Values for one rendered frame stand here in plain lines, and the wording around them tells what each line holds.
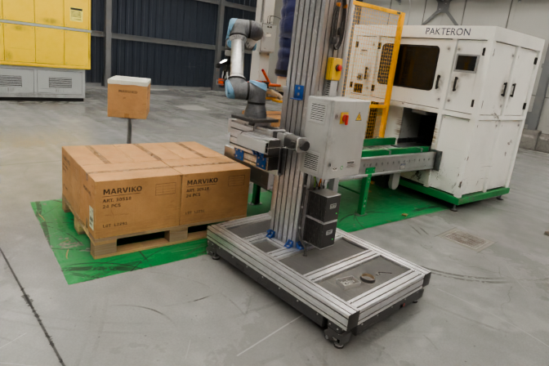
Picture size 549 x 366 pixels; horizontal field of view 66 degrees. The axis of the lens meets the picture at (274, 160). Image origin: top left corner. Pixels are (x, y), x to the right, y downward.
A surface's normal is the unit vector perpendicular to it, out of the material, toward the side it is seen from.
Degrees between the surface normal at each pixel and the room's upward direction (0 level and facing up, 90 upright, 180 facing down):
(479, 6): 90
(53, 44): 90
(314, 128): 90
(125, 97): 90
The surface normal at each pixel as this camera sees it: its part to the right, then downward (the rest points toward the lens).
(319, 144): -0.74, 0.08
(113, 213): 0.60, 0.25
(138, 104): 0.22, 0.25
